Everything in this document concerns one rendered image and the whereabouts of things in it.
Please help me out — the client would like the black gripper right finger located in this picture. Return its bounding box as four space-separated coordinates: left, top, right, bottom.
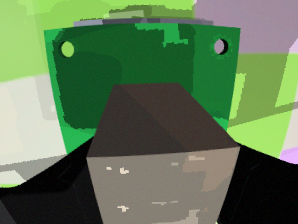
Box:
217 141 298 224

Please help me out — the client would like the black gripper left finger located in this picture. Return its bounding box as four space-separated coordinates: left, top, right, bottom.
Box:
0 136 102 224

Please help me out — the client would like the green board with square handle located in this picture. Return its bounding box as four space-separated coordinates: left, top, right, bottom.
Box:
44 23 241 224

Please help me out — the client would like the grey base plate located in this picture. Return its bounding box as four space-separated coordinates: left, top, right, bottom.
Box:
73 18 214 27

